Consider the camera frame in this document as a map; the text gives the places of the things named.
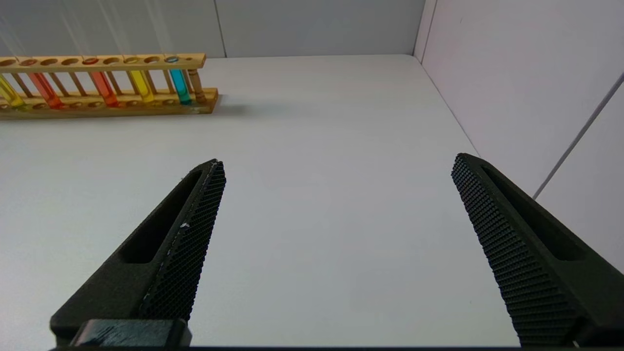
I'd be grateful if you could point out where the test tube with yellow pigment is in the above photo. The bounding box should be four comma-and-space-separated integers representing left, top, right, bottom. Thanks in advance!
97, 0, 156, 103
0, 61, 26, 110

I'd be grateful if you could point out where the test tube with red pigment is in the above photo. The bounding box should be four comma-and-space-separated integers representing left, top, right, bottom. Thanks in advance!
0, 10, 64, 110
58, 0, 119, 108

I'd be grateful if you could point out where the wooden test tube rack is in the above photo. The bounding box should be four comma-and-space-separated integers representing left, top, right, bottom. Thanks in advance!
0, 53, 219, 120

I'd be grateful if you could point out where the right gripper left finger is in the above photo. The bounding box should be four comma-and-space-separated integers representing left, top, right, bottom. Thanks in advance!
50, 159, 227, 344

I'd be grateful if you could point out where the test tube with blue pigment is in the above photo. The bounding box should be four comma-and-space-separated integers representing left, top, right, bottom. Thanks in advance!
144, 0, 192, 106

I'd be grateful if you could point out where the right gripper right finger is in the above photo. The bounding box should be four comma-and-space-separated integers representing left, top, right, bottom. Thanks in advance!
451, 153, 624, 348

